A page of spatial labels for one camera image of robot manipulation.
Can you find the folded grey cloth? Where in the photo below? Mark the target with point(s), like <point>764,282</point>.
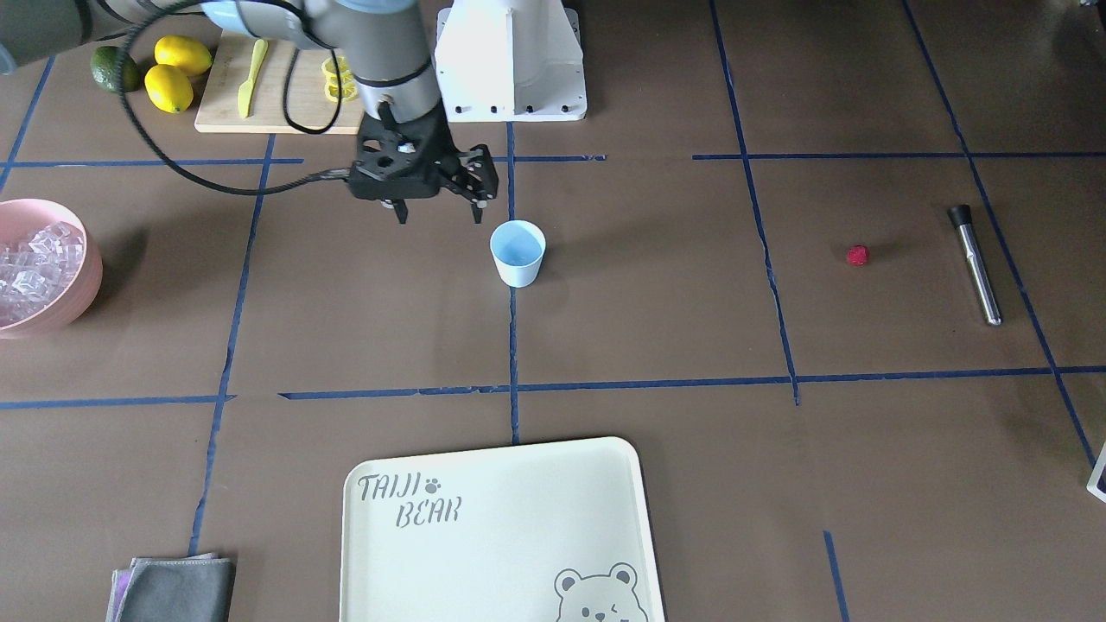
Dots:
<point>195,588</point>

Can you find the yellow lemon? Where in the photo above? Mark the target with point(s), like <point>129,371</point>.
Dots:
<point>189,55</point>
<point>169,89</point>

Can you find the green lime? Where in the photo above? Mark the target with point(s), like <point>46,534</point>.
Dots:
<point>115,71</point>

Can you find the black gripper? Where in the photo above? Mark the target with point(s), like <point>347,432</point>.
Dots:
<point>474,175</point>

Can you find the light blue cup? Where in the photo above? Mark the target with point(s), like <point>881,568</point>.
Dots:
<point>518,248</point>

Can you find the yellow plastic knife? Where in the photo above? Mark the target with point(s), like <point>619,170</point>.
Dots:
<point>246,87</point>

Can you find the red strawberry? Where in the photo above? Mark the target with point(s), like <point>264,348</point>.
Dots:
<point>858,255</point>

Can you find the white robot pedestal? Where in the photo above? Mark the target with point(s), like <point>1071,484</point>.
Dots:
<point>510,61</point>

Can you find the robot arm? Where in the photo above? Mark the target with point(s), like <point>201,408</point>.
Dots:
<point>385,43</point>

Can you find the pink bowl of ice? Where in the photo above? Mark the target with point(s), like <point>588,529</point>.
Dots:
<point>52,268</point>

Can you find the steel muddler black tip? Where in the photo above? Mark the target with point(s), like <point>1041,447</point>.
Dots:
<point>962,221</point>

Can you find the lemon slices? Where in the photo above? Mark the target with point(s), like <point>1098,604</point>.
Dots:
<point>340,86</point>

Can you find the cream bear tray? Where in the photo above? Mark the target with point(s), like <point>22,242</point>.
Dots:
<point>553,531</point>

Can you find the wooden cutting board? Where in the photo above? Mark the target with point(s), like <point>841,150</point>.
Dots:
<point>278,89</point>

